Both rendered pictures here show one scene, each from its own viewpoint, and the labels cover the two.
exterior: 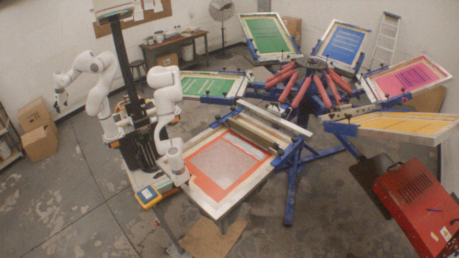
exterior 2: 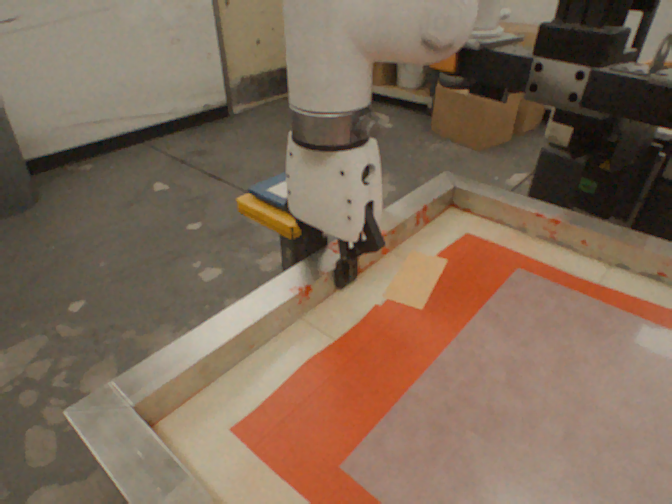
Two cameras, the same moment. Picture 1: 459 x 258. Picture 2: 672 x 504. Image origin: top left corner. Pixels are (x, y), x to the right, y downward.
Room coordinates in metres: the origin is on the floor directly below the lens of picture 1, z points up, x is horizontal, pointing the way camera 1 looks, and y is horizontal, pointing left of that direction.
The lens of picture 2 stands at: (0.71, -0.13, 1.28)
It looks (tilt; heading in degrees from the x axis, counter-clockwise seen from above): 37 degrees down; 85
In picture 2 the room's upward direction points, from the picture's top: straight up
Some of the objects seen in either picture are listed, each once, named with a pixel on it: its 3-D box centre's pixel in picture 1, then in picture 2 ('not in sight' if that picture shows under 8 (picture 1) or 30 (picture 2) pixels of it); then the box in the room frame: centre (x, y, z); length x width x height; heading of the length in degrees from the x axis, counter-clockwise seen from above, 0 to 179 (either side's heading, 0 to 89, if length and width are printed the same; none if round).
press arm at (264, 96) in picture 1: (244, 94); not in sight; (1.91, -0.16, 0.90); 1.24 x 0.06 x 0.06; 74
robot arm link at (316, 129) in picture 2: (178, 166); (336, 118); (0.75, 0.27, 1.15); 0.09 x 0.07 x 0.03; 134
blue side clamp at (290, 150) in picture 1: (286, 154); not in sight; (0.97, -0.36, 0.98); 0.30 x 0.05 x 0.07; 134
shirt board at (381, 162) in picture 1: (349, 144); not in sight; (1.08, -0.92, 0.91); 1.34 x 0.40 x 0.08; 14
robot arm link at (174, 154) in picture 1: (175, 152); (375, 35); (0.78, 0.28, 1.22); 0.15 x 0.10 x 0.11; 15
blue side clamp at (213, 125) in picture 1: (225, 120); not in sight; (1.37, 0.02, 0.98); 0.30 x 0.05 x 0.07; 134
